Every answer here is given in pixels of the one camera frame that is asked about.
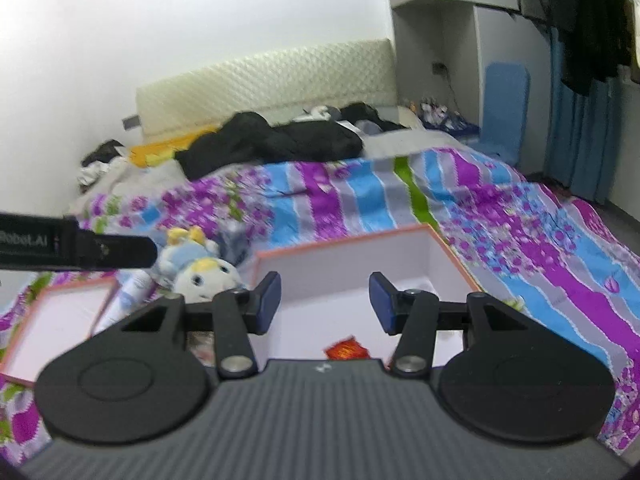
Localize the red small snack packet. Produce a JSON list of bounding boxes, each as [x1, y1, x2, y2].
[[324, 336, 370, 361]]

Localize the white blue plush toy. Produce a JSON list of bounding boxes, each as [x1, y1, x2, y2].
[[151, 226, 244, 304]]

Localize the pink box lid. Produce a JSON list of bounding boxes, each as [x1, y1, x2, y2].
[[1, 276, 119, 387]]

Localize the pink cardboard box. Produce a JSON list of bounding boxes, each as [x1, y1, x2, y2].
[[250, 224, 479, 366]]

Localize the clothes heap on nightstand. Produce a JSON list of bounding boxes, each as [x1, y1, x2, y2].
[[76, 139, 129, 193]]

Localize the white spray bottle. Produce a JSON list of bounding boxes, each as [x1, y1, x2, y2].
[[92, 270, 154, 335]]

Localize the colourful striped floral bedspread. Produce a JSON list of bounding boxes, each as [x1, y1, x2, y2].
[[0, 146, 640, 466]]

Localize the yellow pillow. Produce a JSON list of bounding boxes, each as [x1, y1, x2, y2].
[[128, 129, 215, 168]]

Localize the black clothes pile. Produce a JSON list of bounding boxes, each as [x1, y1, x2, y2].
[[174, 102, 401, 182]]

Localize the blue curtain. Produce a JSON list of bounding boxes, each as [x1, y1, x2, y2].
[[544, 28, 623, 204]]

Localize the cream quilted headboard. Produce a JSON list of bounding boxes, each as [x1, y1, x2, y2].
[[136, 39, 397, 143]]

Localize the hanging black jacket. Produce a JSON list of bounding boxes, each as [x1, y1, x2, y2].
[[518, 0, 632, 96]]

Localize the grey wall cabinet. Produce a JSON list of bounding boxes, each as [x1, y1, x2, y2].
[[383, 0, 551, 131]]

